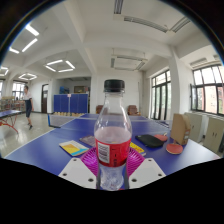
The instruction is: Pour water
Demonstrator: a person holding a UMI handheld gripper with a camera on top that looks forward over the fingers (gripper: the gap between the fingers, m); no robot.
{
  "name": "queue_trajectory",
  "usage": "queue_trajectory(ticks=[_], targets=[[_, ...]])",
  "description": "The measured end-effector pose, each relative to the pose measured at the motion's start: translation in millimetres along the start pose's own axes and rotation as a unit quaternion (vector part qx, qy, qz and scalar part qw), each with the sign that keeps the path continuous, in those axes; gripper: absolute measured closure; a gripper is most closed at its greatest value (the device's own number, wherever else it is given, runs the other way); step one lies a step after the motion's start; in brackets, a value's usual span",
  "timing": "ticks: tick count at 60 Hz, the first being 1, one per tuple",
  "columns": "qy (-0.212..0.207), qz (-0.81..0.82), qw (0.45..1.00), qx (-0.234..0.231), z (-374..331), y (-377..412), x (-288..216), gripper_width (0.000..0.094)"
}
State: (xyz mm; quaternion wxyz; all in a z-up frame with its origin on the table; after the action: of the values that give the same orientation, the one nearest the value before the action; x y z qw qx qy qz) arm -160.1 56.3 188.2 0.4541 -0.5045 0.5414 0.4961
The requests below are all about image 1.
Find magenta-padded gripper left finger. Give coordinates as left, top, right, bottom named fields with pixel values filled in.
left=58, top=146, right=102, bottom=191

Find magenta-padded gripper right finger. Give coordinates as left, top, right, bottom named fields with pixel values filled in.
left=124, top=147, right=167, bottom=191

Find clear red-labelled drink bottle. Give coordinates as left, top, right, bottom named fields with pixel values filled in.
left=93, top=78, right=133, bottom=192

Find blue and yellow book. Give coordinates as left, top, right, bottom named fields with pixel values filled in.
left=58, top=139, right=90, bottom=158

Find black paddle case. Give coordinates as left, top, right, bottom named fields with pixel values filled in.
left=134, top=134, right=165, bottom=149

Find grey patterned notebook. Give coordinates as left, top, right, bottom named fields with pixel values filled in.
left=79, top=134, right=98, bottom=148

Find red table tennis paddle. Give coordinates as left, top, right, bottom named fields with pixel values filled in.
left=165, top=142, right=184, bottom=156
left=153, top=133, right=169, bottom=143

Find grey blue-framed barrier panel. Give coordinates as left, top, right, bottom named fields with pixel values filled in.
left=47, top=113, right=78, bottom=129

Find brown cardboard box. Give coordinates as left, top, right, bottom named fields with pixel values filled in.
left=169, top=113, right=192, bottom=146

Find beige cabinet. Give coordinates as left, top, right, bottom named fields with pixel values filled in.
left=184, top=112, right=203, bottom=144
left=202, top=116, right=224, bottom=154

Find blue folding partition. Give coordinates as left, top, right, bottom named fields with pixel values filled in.
left=53, top=93, right=89, bottom=114

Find black-framed glass door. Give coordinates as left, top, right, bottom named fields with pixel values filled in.
left=150, top=69, right=172, bottom=121

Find dark brown door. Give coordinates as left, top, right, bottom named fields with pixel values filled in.
left=41, top=83, right=50, bottom=114

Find red-legged table tennis table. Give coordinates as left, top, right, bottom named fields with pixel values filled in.
left=0, top=109, right=24, bottom=134

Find shelf unit with books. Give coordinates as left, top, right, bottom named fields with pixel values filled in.
left=0, top=96, right=24, bottom=113

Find small bright window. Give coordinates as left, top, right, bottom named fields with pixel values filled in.
left=12, top=81, right=27, bottom=101

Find black-framed large window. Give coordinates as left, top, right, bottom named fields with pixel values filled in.
left=190, top=64, right=224, bottom=116

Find ceiling lights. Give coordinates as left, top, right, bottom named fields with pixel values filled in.
left=0, top=23, right=76, bottom=81

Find ceiling air conditioner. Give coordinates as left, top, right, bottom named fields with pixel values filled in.
left=109, top=54, right=149, bottom=72

